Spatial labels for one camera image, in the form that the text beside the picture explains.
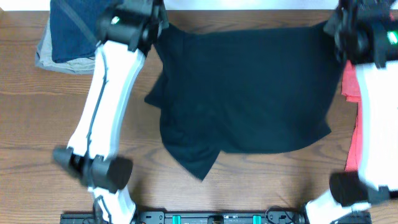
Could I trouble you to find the folded navy blue garment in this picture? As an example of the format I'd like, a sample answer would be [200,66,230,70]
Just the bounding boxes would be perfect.
[50,0,115,63]

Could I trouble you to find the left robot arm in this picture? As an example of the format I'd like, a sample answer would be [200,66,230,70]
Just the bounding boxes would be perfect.
[53,0,169,223]

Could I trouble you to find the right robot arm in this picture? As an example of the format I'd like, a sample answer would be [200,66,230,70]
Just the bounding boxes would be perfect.
[298,1,397,223]

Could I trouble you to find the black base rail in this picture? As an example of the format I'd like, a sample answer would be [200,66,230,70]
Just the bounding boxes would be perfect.
[60,206,373,224]

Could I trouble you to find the black t-shirt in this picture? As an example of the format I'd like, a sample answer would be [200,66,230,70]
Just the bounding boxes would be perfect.
[145,24,345,180]

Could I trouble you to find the red-orange t-shirt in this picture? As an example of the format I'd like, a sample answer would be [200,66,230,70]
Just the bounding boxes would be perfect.
[341,60,364,172]

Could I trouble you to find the folded khaki garment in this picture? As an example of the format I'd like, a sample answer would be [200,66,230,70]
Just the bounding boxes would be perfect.
[39,27,97,72]

